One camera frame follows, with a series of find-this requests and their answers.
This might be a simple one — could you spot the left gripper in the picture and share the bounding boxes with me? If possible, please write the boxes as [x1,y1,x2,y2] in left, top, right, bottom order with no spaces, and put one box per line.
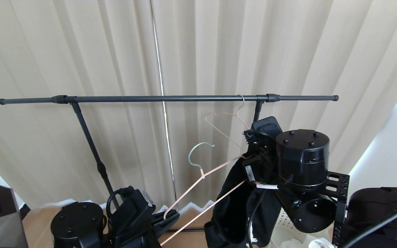
[104,215,163,248]

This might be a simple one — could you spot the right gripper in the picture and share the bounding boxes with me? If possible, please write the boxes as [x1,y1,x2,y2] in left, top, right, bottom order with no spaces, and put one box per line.
[242,152,279,189]

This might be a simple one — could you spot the black shorts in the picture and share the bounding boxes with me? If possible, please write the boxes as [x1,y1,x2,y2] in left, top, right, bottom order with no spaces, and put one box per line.
[204,145,282,248]

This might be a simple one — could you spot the pink clothes hanger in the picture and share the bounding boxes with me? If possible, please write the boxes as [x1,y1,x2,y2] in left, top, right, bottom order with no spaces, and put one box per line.
[205,95,254,152]
[160,142,251,247]

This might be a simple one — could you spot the white laundry basket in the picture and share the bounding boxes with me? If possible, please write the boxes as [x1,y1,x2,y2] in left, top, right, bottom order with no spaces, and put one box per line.
[271,207,335,248]

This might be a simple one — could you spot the black clothes rack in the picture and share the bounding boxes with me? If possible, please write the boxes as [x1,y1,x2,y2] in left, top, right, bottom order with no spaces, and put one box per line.
[0,94,339,233]

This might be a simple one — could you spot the white garment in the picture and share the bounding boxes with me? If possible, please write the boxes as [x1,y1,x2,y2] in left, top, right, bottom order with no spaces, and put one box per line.
[281,238,335,248]

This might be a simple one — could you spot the beige curtain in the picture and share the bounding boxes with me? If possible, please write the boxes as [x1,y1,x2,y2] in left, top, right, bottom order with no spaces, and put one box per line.
[0,0,397,214]

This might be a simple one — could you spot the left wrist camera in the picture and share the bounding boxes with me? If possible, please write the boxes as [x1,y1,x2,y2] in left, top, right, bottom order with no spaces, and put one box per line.
[111,188,156,229]

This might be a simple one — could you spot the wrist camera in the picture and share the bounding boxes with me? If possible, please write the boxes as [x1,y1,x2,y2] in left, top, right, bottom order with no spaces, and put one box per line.
[243,116,284,149]
[111,188,156,229]

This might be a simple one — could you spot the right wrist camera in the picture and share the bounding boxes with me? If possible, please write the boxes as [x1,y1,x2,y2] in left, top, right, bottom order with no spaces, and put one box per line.
[243,116,284,149]

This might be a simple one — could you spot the black cable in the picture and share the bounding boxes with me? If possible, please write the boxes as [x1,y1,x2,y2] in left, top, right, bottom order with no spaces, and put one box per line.
[340,203,397,248]
[105,187,134,223]
[247,188,268,248]

